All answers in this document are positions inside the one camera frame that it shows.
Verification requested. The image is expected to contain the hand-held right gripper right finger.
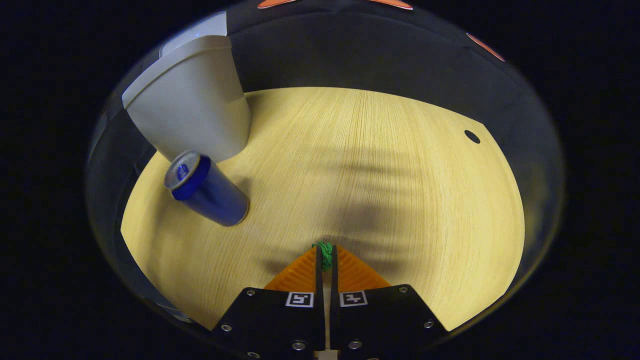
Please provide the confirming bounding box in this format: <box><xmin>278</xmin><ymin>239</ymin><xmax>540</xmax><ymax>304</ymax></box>
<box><xmin>329</xmin><ymin>244</ymin><xmax>449</xmax><ymax>360</ymax></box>

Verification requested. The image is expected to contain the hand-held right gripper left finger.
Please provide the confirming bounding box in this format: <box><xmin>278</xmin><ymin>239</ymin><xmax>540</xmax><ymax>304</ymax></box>
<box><xmin>212</xmin><ymin>245</ymin><xmax>327</xmax><ymax>360</ymax></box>

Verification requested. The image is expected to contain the green paper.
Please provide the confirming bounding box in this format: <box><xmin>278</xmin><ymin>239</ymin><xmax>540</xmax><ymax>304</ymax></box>
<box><xmin>312</xmin><ymin>242</ymin><xmax>334</xmax><ymax>272</ymax></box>

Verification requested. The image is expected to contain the blue pop can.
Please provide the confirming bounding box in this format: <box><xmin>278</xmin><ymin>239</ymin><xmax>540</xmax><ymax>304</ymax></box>
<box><xmin>164</xmin><ymin>150</ymin><xmax>250</xmax><ymax>227</ymax></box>

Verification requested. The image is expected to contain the white desktop garbage bin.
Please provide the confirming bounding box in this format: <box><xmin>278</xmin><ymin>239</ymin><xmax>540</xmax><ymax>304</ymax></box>
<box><xmin>121</xmin><ymin>11</ymin><xmax>252</xmax><ymax>163</ymax></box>

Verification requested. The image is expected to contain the wooden desktop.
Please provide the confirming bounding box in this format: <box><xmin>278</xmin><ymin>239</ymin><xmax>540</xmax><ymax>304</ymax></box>
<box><xmin>120</xmin><ymin>86</ymin><xmax>526</xmax><ymax>333</ymax></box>

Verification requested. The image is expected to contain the black backdrop cloth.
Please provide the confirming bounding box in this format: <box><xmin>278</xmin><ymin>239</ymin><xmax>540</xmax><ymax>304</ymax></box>
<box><xmin>85</xmin><ymin>0</ymin><xmax>566</xmax><ymax>301</ymax></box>

